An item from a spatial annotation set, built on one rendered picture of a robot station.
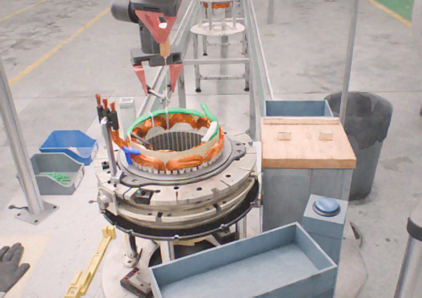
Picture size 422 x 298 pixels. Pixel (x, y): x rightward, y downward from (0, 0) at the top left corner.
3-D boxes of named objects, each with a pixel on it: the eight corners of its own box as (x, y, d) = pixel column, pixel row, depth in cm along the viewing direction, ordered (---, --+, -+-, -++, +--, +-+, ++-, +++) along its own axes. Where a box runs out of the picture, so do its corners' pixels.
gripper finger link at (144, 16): (138, 48, 70) (132, -2, 62) (148, 24, 74) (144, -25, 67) (178, 53, 69) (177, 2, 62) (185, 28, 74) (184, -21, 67)
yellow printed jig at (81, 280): (103, 234, 109) (101, 224, 108) (116, 235, 109) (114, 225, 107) (64, 302, 90) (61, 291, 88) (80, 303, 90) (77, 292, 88)
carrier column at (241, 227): (235, 261, 96) (234, 186, 86) (246, 260, 96) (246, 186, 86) (235, 269, 94) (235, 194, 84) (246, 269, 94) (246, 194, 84)
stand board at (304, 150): (260, 125, 104) (260, 117, 103) (337, 125, 103) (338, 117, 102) (262, 168, 87) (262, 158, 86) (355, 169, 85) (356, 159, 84)
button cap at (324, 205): (313, 211, 75) (314, 207, 74) (317, 198, 78) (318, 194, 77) (335, 215, 73) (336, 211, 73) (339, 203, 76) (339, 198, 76)
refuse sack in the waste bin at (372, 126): (311, 142, 267) (316, 91, 250) (372, 141, 265) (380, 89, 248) (323, 175, 233) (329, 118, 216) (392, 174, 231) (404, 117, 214)
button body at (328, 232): (295, 312, 86) (303, 215, 74) (301, 287, 92) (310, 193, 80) (329, 322, 84) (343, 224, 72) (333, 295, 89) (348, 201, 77)
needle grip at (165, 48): (159, 53, 74) (157, 24, 70) (168, 51, 75) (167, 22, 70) (161, 58, 73) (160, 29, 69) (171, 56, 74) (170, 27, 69)
